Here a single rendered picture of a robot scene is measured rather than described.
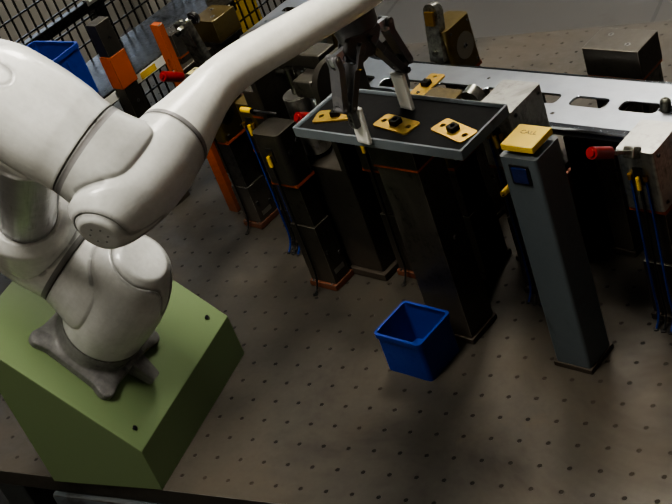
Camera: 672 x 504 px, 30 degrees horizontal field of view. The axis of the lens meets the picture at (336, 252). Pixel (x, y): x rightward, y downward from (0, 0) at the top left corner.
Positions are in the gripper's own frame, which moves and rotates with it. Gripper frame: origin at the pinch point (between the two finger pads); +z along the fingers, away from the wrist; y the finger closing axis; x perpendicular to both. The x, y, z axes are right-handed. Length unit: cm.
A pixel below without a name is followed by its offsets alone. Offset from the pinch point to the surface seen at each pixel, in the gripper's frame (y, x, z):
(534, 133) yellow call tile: 6.1, -27.1, 1.5
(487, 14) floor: 208, 190, 128
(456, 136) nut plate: 0.9, -15.2, 1.5
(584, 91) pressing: 39.6, -8.0, 18.7
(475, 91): 20.5, -0.4, 8.3
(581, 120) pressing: 31.1, -13.7, 18.3
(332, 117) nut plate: -1.7, 12.2, 2.4
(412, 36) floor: 185, 212, 128
